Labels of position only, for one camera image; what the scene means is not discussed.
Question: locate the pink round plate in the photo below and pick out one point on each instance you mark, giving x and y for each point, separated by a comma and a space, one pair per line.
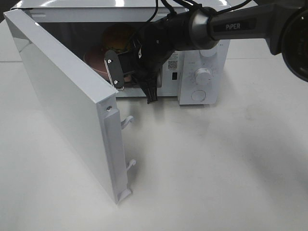
95, 59

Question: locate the white timer knob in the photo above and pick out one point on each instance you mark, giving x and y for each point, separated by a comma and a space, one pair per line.
202, 76

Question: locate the upper white power knob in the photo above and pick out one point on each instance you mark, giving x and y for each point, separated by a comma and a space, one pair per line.
208, 53

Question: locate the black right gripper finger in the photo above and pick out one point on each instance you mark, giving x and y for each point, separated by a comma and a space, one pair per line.
150, 93

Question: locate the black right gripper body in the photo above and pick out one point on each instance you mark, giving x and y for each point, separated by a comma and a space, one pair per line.
146, 57

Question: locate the round white door button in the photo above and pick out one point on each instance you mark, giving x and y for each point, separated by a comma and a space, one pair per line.
198, 95

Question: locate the white microwave door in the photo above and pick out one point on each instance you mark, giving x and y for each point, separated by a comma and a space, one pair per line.
79, 102

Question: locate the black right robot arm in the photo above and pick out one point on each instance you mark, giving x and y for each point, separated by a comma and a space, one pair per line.
282, 23

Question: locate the burger with lettuce and tomato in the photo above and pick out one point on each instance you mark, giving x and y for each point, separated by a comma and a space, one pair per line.
117, 37

